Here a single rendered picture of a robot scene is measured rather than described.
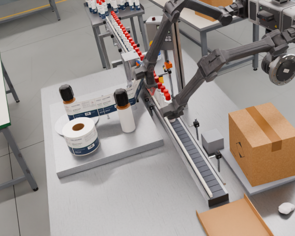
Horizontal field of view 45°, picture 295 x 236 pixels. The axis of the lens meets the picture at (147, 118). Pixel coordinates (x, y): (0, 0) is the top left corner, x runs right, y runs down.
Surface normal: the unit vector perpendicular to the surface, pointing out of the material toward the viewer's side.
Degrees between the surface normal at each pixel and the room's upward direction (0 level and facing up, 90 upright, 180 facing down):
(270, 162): 90
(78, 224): 0
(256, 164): 90
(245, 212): 0
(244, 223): 0
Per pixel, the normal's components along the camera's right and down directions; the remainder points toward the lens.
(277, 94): -0.16, -0.80
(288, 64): 0.38, 0.50
